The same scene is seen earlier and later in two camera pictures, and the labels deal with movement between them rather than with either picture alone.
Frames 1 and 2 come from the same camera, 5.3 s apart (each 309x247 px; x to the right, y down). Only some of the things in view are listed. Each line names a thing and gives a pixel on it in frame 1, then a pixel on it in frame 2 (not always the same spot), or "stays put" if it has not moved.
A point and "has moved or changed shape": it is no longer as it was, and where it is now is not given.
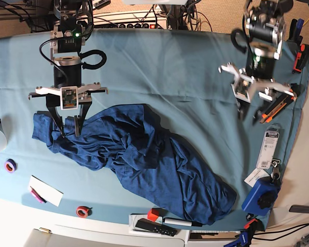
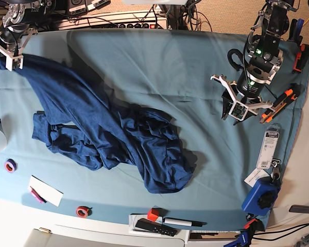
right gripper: (246, 87) to (235, 108)
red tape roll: (83, 211) stays put
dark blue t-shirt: (133, 142) has moved or changed shape
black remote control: (155, 226) stays put
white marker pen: (182, 222) stays put
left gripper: (52, 95) to (15, 58)
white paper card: (49, 193) stays put
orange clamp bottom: (253, 225) stays put
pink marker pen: (37, 196) stays put
